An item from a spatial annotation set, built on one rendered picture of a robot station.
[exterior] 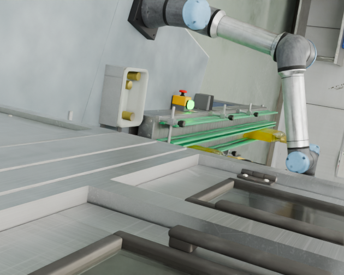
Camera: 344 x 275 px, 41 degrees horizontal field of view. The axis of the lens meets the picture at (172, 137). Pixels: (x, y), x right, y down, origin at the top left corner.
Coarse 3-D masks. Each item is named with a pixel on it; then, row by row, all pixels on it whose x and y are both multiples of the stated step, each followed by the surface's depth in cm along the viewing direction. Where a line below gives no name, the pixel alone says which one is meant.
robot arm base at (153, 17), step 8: (144, 0) 178; (152, 0) 178; (160, 0) 177; (168, 0) 176; (144, 8) 178; (152, 8) 178; (160, 8) 177; (144, 16) 180; (152, 16) 179; (160, 16) 178; (152, 24) 182; (160, 24) 182
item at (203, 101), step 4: (196, 96) 250; (200, 96) 249; (204, 96) 248; (208, 96) 247; (212, 96) 252; (196, 100) 250; (200, 100) 249; (204, 100) 248; (208, 100) 248; (212, 100) 253; (196, 104) 250; (200, 104) 249; (204, 104) 248; (208, 104) 248; (212, 104) 254; (200, 108) 250; (204, 108) 249; (208, 108) 250
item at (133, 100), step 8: (144, 72) 180; (128, 80) 184; (136, 80) 184; (144, 80) 182; (136, 88) 184; (144, 88) 183; (128, 96) 185; (136, 96) 184; (144, 96) 183; (120, 104) 169; (128, 104) 186; (136, 104) 185; (144, 104) 184; (120, 112) 170; (136, 112) 185; (120, 120) 170; (136, 120) 185
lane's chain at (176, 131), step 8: (240, 120) 291; (248, 120) 308; (256, 120) 325; (160, 128) 192; (168, 128) 199; (176, 128) 207; (184, 128) 215; (192, 128) 224; (200, 128) 233; (208, 128) 243; (216, 128) 254; (160, 136) 194
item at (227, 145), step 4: (236, 140) 286; (240, 140) 290; (244, 140) 293; (248, 140) 294; (252, 140) 297; (256, 140) 303; (220, 144) 262; (224, 144) 264; (228, 144) 268; (232, 144) 271; (236, 144) 271; (240, 144) 273; (244, 144) 279; (212, 148) 246; (216, 148) 247; (220, 148) 247; (224, 148) 249; (228, 148) 253
